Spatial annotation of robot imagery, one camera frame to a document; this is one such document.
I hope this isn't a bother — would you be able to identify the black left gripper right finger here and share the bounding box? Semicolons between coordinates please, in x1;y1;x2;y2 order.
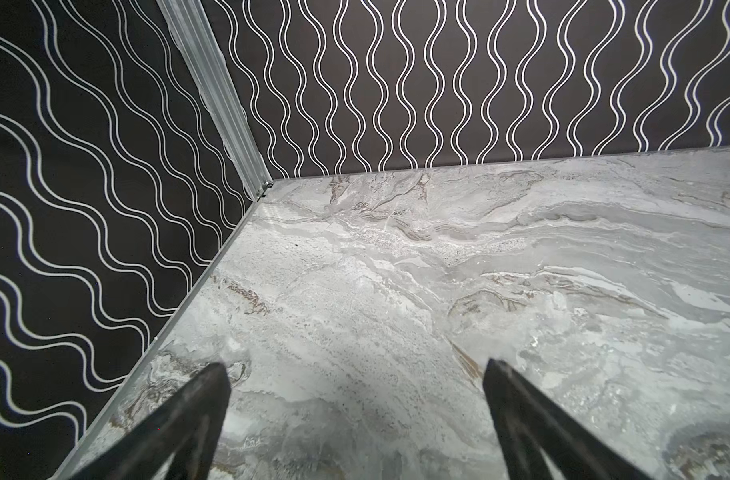
483;359;649;479

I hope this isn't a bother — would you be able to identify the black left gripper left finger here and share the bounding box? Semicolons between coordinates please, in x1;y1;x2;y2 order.
73;362;232;479

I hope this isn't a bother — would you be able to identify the aluminium corner frame post left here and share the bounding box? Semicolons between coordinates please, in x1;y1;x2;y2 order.
157;0;273;202

